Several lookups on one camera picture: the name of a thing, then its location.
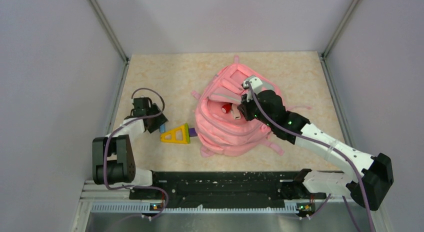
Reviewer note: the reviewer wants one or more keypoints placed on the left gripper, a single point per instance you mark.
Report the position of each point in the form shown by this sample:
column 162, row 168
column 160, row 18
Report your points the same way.
column 161, row 120

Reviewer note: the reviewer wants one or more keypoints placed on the pink backpack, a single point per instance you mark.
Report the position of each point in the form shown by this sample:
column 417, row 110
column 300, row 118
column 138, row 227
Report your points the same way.
column 218, row 132

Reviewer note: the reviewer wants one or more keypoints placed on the red black stamp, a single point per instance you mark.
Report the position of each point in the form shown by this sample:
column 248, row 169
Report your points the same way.
column 226, row 108

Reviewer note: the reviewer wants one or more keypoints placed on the blue correction tape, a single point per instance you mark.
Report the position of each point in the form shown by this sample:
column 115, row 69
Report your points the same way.
column 162, row 128

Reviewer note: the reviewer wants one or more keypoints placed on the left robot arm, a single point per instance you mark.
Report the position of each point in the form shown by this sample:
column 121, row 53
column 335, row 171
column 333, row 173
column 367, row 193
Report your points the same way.
column 112, row 154

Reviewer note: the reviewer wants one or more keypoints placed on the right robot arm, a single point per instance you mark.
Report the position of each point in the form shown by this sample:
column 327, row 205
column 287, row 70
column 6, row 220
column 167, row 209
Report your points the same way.
column 364, row 176

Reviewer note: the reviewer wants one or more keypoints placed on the yellow triangle ruler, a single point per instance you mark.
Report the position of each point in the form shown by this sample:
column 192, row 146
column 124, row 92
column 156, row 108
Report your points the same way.
column 174, row 136

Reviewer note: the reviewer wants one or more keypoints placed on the green strip block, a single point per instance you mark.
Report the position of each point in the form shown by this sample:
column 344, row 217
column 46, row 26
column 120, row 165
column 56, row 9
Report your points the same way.
column 187, row 133

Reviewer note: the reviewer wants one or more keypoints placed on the purple cube block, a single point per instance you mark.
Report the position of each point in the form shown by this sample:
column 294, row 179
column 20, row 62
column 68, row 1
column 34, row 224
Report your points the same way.
column 192, row 132

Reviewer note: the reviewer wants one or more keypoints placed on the black base bar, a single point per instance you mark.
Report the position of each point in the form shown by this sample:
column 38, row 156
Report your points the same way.
column 232, row 190

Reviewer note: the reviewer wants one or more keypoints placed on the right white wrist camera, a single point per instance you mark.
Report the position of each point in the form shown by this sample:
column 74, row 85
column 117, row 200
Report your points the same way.
column 254, row 82

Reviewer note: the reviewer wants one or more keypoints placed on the metal frame rail left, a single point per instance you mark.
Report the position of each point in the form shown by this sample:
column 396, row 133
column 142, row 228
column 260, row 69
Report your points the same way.
column 114, row 41

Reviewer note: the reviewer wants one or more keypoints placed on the metal frame rail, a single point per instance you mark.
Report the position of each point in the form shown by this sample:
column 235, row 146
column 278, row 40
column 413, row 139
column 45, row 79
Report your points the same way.
column 324, row 58
column 114, row 41

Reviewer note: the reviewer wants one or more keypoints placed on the metal frame rail right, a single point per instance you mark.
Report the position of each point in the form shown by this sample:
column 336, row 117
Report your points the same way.
column 324, row 58

